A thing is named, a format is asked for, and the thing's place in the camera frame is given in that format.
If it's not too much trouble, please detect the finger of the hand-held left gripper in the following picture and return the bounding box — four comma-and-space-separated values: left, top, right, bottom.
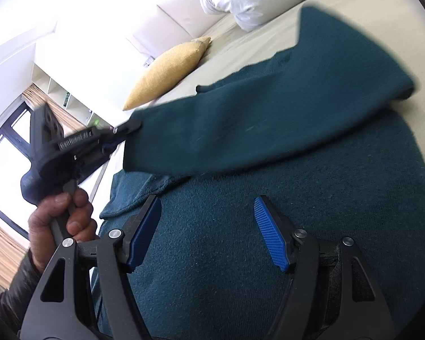
98, 138, 124, 157
110, 119, 143, 139

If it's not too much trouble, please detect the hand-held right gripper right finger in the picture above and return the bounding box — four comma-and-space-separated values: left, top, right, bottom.
254, 195, 404, 340

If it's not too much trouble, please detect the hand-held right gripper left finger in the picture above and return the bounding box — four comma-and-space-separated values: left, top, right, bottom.
19, 195, 162, 340

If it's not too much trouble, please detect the dark teal knit sweater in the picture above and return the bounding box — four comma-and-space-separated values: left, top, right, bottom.
90, 5, 425, 340

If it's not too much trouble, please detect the person's left hand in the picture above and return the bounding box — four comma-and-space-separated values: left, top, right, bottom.
27, 186, 98, 273

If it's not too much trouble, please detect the black framed window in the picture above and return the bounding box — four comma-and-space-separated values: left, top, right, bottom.
0, 101, 39, 238

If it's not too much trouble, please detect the yellow pillow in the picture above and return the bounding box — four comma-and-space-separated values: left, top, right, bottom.
123, 36, 212, 111

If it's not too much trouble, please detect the white open shelf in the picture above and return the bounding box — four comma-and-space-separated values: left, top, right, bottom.
32, 62, 105, 128

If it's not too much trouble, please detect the cream padded headboard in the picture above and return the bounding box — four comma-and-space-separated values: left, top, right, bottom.
126, 0, 372, 61

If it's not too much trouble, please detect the bed with beige sheet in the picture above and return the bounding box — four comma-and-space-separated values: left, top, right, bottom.
76, 0, 425, 216

